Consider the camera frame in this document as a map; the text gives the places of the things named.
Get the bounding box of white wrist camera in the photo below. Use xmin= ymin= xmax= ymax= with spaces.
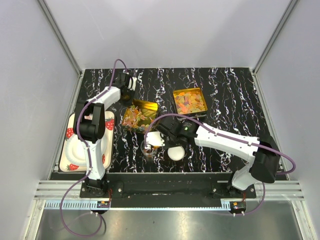
xmin=127 ymin=75 xmax=137 ymax=91
xmin=145 ymin=131 xmax=165 ymax=148

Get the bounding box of purple cable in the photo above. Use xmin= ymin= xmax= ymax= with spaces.
xmin=144 ymin=113 xmax=296 ymax=216
xmin=58 ymin=58 xmax=129 ymax=237

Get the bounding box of gold tin with gummies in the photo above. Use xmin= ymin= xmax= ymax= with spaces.
xmin=173 ymin=87 xmax=208 ymax=118

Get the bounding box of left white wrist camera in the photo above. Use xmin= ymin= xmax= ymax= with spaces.
xmin=127 ymin=75 xmax=137 ymax=91

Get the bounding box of aluminium frame post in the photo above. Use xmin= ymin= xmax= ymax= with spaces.
xmin=36 ymin=0 xmax=82 ymax=76
xmin=252 ymin=0 xmax=300 ymax=75

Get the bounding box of right aluminium frame post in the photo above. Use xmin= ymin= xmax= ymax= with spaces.
xmin=252 ymin=0 xmax=300 ymax=75

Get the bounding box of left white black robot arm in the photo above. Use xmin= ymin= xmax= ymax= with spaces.
xmin=73 ymin=72 xmax=137 ymax=198

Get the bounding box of aluminium rail base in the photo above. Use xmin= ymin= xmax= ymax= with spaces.
xmin=33 ymin=180 xmax=304 ymax=211

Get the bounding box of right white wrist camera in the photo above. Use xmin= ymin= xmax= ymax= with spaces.
xmin=145 ymin=131 xmax=165 ymax=148

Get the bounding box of left aluminium frame post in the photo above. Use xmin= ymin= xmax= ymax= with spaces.
xmin=36 ymin=0 xmax=82 ymax=76

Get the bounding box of clear plastic jar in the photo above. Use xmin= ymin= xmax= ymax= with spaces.
xmin=140 ymin=140 xmax=158 ymax=163

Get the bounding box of strawberry pattern tray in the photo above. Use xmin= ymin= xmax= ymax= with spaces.
xmin=58 ymin=111 xmax=115 ymax=173

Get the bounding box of black marble pattern mat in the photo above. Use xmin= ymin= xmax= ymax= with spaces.
xmin=74 ymin=67 xmax=274 ymax=174

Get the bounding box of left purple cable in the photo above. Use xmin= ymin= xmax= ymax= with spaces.
xmin=58 ymin=58 xmax=129 ymax=237

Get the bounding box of gold tin with lollipops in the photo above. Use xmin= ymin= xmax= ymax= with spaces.
xmin=121 ymin=99 xmax=159 ymax=134

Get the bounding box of white jar lid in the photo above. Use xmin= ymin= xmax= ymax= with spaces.
xmin=167 ymin=146 xmax=185 ymax=161

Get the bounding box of small clear cup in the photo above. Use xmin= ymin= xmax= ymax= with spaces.
xmin=84 ymin=114 xmax=93 ymax=120

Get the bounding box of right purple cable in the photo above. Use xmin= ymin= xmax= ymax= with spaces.
xmin=144 ymin=113 xmax=296 ymax=216

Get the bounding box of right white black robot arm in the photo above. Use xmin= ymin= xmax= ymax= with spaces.
xmin=155 ymin=116 xmax=280 ymax=199

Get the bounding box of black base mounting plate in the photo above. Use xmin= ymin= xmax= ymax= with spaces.
xmin=64 ymin=172 xmax=254 ymax=198

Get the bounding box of white paper plate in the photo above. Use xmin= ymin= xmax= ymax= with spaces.
xmin=64 ymin=136 xmax=107 ymax=166

